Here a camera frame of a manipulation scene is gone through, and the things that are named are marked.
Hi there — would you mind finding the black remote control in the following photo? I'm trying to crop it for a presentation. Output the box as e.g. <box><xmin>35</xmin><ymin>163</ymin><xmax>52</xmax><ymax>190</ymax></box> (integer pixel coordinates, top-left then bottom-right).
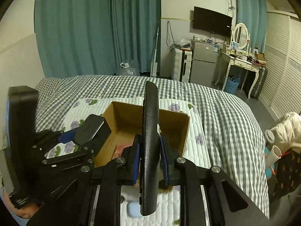
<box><xmin>140</xmin><ymin>81</ymin><xmax>160</xmax><ymax>216</ymax></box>

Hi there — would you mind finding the white handheld device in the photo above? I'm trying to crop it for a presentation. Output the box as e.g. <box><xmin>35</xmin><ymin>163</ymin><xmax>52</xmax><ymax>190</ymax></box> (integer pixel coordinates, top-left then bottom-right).
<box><xmin>121</xmin><ymin>190</ymin><xmax>140</xmax><ymax>202</ymax></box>

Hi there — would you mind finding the person's hand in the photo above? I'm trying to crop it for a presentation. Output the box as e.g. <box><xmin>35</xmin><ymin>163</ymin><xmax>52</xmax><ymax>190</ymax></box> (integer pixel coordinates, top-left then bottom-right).
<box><xmin>3</xmin><ymin>190</ymin><xmax>43</xmax><ymax>219</ymax></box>

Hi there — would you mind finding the white floral quilted mat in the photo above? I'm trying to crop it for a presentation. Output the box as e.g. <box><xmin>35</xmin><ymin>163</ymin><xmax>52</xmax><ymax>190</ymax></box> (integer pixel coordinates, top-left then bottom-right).
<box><xmin>63</xmin><ymin>97</ymin><xmax>210</xmax><ymax>225</ymax></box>

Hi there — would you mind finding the light blue earbuds case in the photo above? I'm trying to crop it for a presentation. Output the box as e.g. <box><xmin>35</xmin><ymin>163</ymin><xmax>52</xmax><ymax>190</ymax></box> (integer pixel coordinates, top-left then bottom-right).
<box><xmin>127</xmin><ymin>201</ymin><xmax>142</xmax><ymax>218</ymax></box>

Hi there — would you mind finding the brown cardboard box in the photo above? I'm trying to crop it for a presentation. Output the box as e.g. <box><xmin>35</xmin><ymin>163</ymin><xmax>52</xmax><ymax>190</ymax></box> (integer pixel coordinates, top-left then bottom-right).
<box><xmin>93</xmin><ymin>100</ymin><xmax>191</xmax><ymax>191</ymax></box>

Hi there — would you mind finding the green checkered bed cover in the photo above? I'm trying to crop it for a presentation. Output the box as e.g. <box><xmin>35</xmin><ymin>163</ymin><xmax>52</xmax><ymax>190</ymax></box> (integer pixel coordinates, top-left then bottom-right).
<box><xmin>36</xmin><ymin>76</ymin><xmax>269</xmax><ymax>216</ymax></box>

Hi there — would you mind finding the clear water jug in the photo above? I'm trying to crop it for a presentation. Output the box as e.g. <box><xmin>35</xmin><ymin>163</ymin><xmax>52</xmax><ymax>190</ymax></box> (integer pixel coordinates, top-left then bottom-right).
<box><xmin>116</xmin><ymin>62</ymin><xmax>139</xmax><ymax>76</ymax></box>

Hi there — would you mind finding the white mop pole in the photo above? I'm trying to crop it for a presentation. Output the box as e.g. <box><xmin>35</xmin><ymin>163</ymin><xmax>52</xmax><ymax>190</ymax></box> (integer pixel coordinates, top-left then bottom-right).
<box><xmin>150</xmin><ymin>27</ymin><xmax>159</xmax><ymax>77</ymax></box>

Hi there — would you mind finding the blue laundry basket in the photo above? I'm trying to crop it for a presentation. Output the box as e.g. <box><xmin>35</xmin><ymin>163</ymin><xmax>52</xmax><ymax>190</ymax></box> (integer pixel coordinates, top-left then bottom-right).
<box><xmin>224</xmin><ymin>75</ymin><xmax>240</xmax><ymax>94</ymax></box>

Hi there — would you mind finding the white puffer jacket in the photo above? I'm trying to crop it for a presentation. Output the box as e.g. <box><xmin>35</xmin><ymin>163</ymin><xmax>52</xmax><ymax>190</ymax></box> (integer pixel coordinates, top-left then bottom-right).
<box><xmin>270</xmin><ymin>112</ymin><xmax>301</xmax><ymax>153</ymax></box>

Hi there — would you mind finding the green curtain left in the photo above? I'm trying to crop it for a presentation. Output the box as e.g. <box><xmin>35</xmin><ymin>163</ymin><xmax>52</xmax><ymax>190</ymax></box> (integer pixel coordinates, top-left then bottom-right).
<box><xmin>34</xmin><ymin>0</ymin><xmax>161</xmax><ymax>78</ymax></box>

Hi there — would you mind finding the green curtain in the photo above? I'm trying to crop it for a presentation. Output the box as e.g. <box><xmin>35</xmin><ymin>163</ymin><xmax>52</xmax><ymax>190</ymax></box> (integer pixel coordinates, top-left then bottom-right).
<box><xmin>236</xmin><ymin>0</ymin><xmax>267</xmax><ymax>52</ymax></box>
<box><xmin>34</xmin><ymin>0</ymin><xmax>161</xmax><ymax>78</ymax></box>

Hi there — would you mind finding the white suitcase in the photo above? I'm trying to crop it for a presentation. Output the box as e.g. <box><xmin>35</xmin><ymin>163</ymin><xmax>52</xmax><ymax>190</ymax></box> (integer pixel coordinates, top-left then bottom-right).
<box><xmin>171</xmin><ymin>48</ymin><xmax>192</xmax><ymax>83</ymax></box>

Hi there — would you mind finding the white louvered wardrobe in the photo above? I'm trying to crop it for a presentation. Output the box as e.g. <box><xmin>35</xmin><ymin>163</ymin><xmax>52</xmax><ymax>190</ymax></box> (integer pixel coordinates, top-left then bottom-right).
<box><xmin>260</xmin><ymin>11</ymin><xmax>300</xmax><ymax>118</ymax></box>

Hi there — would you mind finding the silver mini fridge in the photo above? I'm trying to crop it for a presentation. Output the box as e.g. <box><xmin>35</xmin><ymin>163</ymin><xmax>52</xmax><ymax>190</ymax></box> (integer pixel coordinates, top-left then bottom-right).
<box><xmin>189</xmin><ymin>41</ymin><xmax>219</xmax><ymax>87</ymax></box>

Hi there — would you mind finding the white dressing table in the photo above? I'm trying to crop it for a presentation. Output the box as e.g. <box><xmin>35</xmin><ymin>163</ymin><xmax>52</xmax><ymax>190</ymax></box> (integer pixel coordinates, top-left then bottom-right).
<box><xmin>213</xmin><ymin>51</ymin><xmax>260</xmax><ymax>99</ymax></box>

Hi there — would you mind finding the dark suitcase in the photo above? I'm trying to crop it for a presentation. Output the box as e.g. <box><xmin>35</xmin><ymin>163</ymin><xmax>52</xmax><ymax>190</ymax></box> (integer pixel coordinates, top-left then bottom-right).
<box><xmin>251</xmin><ymin>67</ymin><xmax>268</xmax><ymax>99</ymax></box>

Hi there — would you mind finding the oval vanity mirror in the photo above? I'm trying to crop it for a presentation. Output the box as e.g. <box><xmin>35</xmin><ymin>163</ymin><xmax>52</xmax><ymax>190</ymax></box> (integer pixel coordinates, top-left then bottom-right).
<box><xmin>231</xmin><ymin>22</ymin><xmax>250</xmax><ymax>50</ymax></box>

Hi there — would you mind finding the green curtain right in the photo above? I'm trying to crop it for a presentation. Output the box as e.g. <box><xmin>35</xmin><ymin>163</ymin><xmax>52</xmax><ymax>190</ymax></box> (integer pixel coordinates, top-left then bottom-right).
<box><xmin>236</xmin><ymin>0</ymin><xmax>267</xmax><ymax>52</ymax></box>

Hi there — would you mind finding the black wall television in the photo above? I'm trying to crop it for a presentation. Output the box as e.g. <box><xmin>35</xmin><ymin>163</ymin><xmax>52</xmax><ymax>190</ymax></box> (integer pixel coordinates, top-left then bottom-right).
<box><xmin>192</xmin><ymin>6</ymin><xmax>232</xmax><ymax>38</ymax></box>

